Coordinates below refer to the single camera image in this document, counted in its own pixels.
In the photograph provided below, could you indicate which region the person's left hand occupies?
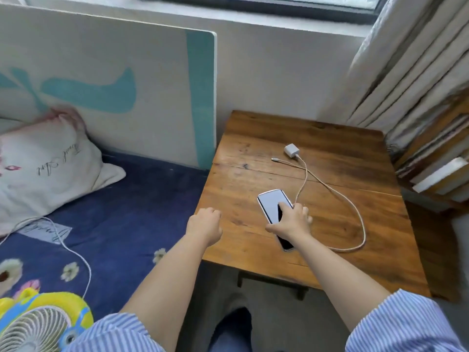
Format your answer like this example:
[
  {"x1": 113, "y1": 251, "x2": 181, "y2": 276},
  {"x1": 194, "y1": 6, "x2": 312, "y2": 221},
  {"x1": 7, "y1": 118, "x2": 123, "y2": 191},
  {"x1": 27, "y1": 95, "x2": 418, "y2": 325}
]
[{"x1": 186, "y1": 208, "x2": 223, "y2": 248}]

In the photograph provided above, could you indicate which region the person's right hand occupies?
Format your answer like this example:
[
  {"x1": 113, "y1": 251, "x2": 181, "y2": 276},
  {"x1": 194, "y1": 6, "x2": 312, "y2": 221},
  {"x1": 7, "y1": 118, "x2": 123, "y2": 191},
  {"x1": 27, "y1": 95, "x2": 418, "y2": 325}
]
[{"x1": 265, "y1": 203, "x2": 313, "y2": 250}]

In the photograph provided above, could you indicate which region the white-edged smartphone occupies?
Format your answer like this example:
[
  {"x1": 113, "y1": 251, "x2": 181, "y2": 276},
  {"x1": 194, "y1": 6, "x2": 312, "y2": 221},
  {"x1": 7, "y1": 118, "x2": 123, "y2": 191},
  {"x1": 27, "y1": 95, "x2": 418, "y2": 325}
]
[{"x1": 257, "y1": 189, "x2": 297, "y2": 252}]

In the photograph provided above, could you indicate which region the person's left forearm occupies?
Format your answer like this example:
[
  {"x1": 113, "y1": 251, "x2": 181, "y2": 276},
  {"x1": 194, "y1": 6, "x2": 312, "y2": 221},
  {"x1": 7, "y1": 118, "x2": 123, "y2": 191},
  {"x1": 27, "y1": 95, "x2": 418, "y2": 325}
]
[{"x1": 119, "y1": 234, "x2": 210, "y2": 352}]

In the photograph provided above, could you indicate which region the person's right forearm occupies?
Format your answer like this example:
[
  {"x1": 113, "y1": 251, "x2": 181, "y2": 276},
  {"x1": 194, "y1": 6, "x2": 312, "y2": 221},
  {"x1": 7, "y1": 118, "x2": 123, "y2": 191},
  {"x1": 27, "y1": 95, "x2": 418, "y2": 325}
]
[{"x1": 282, "y1": 232, "x2": 397, "y2": 332}]

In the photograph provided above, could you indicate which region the blue floral bedsheet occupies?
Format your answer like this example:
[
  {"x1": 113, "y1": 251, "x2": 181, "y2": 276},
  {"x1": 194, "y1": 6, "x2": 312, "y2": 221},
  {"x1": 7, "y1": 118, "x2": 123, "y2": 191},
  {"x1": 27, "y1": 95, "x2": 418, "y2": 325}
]
[{"x1": 0, "y1": 152, "x2": 212, "y2": 323}]

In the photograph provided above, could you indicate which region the brown wooden table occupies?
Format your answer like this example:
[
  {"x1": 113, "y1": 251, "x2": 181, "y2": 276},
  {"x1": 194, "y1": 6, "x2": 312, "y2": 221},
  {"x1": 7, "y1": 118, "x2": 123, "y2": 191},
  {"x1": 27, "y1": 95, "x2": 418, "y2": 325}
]
[{"x1": 194, "y1": 110, "x2": 433, "y2": 302}]

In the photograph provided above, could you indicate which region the dark blue trouser leg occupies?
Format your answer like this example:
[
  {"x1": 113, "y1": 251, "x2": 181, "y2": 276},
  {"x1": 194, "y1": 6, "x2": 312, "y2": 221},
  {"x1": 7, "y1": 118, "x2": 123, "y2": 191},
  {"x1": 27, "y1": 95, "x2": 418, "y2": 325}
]
[{"x1": 208, "y1": 307, "x2": 254, "y2": 352}]

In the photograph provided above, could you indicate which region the blue striped shirt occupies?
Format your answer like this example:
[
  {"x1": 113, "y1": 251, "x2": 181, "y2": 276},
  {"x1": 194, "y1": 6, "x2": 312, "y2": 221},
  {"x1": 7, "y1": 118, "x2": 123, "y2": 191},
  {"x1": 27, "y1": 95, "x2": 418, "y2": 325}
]
[{"x1": 64, "y1": 289, "x2": 469, "y2": 352}]

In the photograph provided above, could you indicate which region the white printed cloth label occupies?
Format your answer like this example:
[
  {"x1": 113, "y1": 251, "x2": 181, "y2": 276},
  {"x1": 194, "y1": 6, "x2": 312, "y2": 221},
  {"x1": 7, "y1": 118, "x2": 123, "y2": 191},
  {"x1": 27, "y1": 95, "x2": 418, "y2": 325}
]
[{"x1": 16, "y1": 221, "x2": 73, "y2": 245}]

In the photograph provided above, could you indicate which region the white pink-trimmed pillow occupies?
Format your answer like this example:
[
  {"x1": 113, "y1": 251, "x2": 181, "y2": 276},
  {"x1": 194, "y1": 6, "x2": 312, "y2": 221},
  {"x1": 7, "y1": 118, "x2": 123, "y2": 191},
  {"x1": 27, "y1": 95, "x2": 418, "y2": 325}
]
[{"x1": 0, "y1": 106, "x2": 127, "y2": 237}]

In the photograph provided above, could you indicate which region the white teal-printed headboard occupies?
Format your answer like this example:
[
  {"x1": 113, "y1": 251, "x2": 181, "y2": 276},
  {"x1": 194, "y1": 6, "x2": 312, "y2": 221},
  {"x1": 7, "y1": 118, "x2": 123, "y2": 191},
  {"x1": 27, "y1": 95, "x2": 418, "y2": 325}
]
[{"x1": 0, "y1": 3, "x2": 218, "y2": 171}]

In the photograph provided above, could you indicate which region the yellow cartoon desk fan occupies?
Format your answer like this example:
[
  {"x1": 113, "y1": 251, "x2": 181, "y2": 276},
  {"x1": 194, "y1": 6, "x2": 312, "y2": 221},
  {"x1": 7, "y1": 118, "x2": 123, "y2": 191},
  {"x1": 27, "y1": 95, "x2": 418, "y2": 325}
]
[{"x1": 0, "y1": 280, "x2": 94, "y2": 352}]

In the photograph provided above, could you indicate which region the beige pleated curtain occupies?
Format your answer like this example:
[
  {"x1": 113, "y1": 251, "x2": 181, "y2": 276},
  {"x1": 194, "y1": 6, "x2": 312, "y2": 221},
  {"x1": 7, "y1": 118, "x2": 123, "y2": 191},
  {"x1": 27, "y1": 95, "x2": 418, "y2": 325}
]
[{"x1": 315, "y1": 0, "x2": 469, "y2": 147}]

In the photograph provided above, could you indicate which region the white charging cable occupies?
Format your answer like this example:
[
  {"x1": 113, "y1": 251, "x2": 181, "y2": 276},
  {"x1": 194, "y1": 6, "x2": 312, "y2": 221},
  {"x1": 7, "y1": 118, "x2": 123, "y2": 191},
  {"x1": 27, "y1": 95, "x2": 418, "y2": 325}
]
[{"x1": 271, "y1": 154, "x2": 367, "y2": 253}]

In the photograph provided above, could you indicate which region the thin white fan cable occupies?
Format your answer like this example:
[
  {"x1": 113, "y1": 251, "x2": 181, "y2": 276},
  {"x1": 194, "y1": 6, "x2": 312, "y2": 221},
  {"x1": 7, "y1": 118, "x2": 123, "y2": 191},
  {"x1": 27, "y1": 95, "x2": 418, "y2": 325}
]
[{"x1": 0, "y1": 216, "x2": 92, "y2": 301}]

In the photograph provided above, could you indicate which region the dark window frame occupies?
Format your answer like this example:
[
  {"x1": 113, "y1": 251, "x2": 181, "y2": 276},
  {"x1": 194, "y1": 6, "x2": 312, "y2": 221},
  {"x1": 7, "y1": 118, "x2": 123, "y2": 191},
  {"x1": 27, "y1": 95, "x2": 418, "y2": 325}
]
[{"x1": 22, "y1": 0, "x2": 390, "y2": 24}]

